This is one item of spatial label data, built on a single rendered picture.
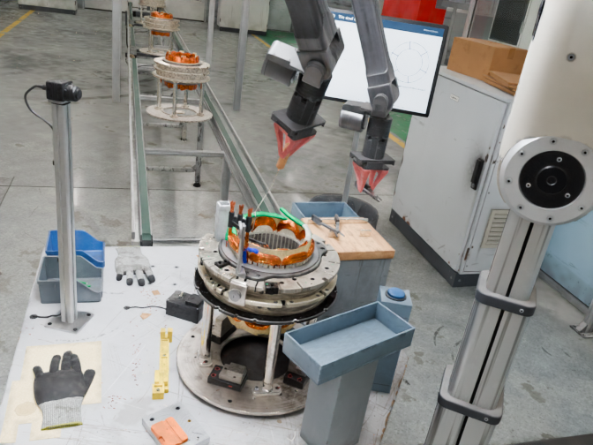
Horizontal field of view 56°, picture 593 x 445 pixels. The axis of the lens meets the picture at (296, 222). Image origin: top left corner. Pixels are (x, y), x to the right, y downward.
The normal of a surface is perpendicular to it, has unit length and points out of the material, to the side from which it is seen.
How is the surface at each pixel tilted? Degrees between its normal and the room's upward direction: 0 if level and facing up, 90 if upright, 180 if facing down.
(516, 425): 0
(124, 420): 0
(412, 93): 83
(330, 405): 90
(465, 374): 90
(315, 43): 126
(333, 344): 0
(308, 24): 117
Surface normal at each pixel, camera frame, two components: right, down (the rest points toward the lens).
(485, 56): -0.90, 0.06
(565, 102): -0.39, 0.62
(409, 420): 0.14, -0.90
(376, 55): -0.35, 0.41
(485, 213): 0.26, 0.44
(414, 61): -0.18, 0.27
